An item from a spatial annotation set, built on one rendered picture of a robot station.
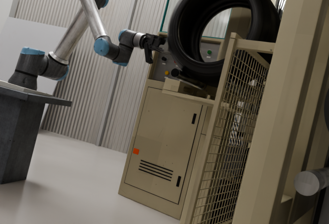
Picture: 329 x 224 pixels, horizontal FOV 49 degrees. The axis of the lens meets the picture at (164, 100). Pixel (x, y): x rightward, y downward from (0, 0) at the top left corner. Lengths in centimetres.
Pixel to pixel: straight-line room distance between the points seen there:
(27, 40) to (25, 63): 295
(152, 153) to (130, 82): 237
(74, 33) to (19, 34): 308
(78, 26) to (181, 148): 109
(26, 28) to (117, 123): 191
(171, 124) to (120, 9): 292
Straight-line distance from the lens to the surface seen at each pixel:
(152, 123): 264
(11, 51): 554
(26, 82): 252
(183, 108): 252
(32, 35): 547
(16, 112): 245
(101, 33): 210
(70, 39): 257
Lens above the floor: 71
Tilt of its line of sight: 1 degrees up
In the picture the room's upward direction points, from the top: 14 degrees clockwise
